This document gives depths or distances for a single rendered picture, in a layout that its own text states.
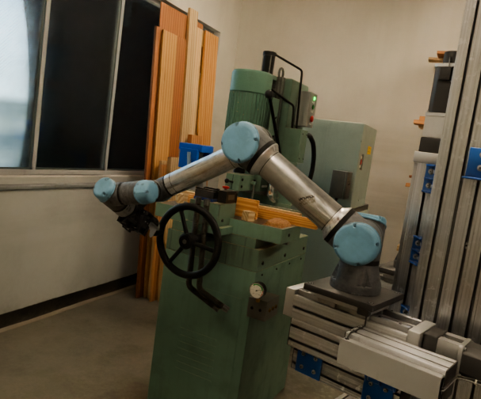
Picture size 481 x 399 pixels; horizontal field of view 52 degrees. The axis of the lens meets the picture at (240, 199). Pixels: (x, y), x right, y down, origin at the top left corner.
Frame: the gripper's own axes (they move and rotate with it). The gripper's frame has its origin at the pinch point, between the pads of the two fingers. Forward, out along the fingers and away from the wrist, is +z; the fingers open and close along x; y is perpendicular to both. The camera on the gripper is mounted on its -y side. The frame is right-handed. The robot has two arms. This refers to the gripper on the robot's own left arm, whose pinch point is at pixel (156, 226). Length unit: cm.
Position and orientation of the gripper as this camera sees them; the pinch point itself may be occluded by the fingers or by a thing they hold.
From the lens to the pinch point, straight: 186.4
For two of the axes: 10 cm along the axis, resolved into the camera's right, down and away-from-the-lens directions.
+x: 8.8, 1.7, -4.5
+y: -3.5, 8.7, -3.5
